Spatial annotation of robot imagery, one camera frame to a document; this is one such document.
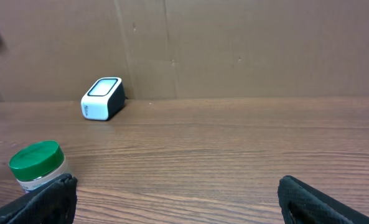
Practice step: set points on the white barcode scanner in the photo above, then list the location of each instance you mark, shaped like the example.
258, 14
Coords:
104, 99

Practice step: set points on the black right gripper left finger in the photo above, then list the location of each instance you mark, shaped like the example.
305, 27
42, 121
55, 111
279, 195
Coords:
53, 202

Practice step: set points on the green lid jar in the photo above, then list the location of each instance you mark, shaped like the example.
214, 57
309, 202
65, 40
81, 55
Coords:
38, 164

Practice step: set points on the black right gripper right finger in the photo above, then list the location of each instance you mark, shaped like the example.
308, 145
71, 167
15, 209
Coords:
302, 204

